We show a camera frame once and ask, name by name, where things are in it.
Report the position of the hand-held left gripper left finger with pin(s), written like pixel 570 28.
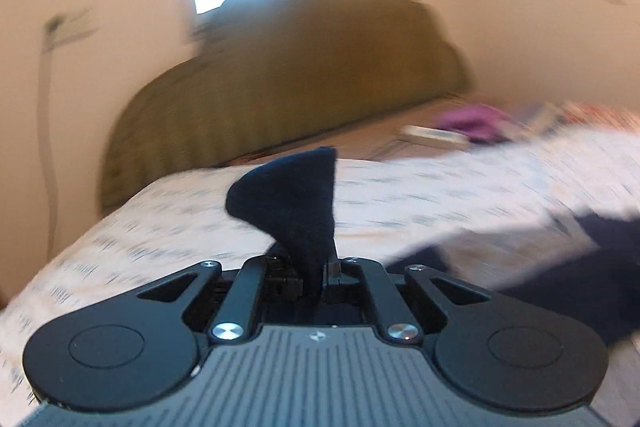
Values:
pixel 285 289

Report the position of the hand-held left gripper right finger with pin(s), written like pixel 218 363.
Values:
pixel 334 279

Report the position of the dark navy sock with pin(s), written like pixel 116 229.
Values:
pixel 295 202

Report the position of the white script printed blanket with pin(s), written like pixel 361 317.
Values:
pixel 150 227

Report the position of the white power strip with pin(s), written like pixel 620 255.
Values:
pixel 435 135

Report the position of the olive green striped cushion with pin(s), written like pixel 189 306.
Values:
pixel 300 72

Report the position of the purple cloth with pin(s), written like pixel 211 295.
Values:
pixel 475 122

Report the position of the dark navy cloth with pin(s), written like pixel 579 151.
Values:
pixel 560 272

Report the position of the floral printed cloth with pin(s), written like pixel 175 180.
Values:
pixel 580 112

